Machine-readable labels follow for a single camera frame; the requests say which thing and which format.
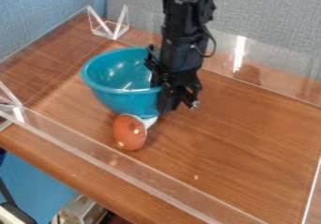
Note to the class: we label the white device under table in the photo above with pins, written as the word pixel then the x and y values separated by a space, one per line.
pixel 80 211

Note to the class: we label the blue bowl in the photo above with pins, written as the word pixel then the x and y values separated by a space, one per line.
pixel 119 80

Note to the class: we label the clear acrylic back barrier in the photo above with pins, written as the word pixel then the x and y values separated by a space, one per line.
pixel 286 72

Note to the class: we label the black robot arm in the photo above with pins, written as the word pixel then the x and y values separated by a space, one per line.
pixel 184 17

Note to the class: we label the clear acrylic front barrier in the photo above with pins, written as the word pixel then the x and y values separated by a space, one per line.
pixel 167 189

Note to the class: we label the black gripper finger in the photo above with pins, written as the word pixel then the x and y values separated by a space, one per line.
pixel 168 99
pixel 188 95

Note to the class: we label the brown toy mushroom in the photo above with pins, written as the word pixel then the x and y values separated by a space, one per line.
pixel 130 131

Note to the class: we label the clear acrylic corner bracket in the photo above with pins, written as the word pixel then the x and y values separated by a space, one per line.
pixel 104 28

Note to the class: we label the clear acrylic barrier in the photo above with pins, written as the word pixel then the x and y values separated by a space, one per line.
pixel 286 72
pixel 167 189

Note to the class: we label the clear acrylic left bracket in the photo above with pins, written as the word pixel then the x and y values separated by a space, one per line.
pixel 12 109

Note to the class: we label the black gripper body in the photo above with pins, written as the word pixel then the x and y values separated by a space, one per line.
pixel 175 61

